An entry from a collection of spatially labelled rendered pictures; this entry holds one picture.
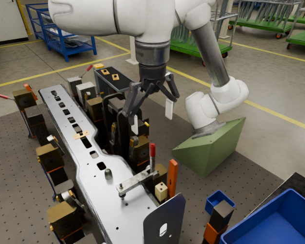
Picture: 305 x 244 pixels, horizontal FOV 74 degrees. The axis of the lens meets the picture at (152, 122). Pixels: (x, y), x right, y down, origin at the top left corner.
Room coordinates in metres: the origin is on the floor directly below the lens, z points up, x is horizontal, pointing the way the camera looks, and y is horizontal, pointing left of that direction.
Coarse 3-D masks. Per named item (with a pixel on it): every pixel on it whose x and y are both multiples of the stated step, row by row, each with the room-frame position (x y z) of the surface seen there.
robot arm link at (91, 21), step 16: (48, 0) 0.53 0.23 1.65; (64, 0) 0.50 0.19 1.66; (80, 0) 0.50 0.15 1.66; (96, 0) 0.50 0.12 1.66; (112, 0) 0.50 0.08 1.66; (64, 16) 0.50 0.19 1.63; (80, 16) 0.49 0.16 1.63; (96, 16) 0.49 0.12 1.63; (112, 16) 0.49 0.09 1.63; (80, 32) 0.51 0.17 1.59; (96, 32) 0.51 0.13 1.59; (112, 32) 0.51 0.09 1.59
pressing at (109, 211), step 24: (48, 96) 1.25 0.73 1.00; (72, 96) 1.25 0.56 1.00; (72, 144) 0.76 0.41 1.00; (96, 144) 0.76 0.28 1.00; (96, 168) 0.60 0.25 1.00; (120, 168) 0.60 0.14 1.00; (96, 192) 0.48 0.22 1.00; (144, 192) 0.48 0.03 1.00; (96, 216) 0.39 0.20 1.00; (120, 216) 0.38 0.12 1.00; (144, 216) 0.38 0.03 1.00; (120, 240) 0.30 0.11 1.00
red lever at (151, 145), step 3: (150, 144) 0.54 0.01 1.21; (153, 144) 0.53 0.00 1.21; (150, 147) 0.53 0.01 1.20; (153, 147) 0.53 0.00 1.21; (150, 150) 0.53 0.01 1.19; (153, 150) 0.53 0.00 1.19; (150, 153) 0.53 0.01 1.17; (153, 153) 0.53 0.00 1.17; (150, 156) 0.54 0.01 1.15; (153, 156) 0.53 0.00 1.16; (150, 159) 0.54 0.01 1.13; (153, 159) 0.53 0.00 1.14; (150, 162) 0.54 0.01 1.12; (153, 162) 0.53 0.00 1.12; (150, 165) 0.54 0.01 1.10; (153, 165) 0.53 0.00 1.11; (150, 168) 0.54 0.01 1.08; (153, 168) 0.53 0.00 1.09; (150, 171) 0.53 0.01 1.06; (153, 171) 0.53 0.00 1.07
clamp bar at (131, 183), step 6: (138, 174) 0.51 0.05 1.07; (144, 174) 0.51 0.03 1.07; (150, 174) 0.51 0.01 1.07; (126, 180) 0.49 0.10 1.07; (132, 180) 0.49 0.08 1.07; (138, 180) 0.49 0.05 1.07; (144, 180) 0.49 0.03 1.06; (120, 186) 0.45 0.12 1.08; (126, 186) 0.46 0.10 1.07; (132, 186) 0.46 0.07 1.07; (120, 192) 0.43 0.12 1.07; (126, 192) 0.45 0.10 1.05
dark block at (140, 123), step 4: (140, 120) 0.81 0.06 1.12; (128, 124) 0.77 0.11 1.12; (140, 124) 0.77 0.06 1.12; (144, 124) 0.77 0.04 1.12; (128, 128) 0.77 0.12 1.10; (140, 128) 0.76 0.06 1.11; (144, 128) 0.77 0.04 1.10; (128, 132) 0.77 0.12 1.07; (132, 132) 0.74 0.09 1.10; (140, 132) 0.76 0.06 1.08; (144, 132) 0.77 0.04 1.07; (132, 136) 0.74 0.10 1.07; (132, 164) 0.77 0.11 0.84
